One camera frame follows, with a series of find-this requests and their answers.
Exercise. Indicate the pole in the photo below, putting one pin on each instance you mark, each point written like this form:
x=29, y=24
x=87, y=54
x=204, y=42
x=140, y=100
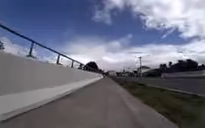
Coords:
x=140, y=66

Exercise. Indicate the grey asphalt path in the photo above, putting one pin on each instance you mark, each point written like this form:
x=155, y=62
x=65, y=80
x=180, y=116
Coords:
x=96, y=106

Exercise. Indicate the metal railing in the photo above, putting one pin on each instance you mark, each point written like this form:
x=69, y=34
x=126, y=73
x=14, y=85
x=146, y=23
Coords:
x=31, y=49

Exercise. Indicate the grass strip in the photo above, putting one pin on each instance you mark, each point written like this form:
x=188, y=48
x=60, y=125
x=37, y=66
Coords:
x=170, y=100

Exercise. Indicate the row of trees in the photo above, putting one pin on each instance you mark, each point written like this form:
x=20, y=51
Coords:
x=181, y=65

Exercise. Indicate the grey asphalt road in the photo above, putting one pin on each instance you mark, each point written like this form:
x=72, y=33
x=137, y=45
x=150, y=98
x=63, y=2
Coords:
x=186, y=85

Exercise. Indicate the pale concrete wall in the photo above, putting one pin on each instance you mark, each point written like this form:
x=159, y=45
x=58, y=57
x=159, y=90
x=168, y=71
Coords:
x=26, y=80

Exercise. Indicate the pale low wall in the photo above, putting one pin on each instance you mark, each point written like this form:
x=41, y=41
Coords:
x=190, y=73

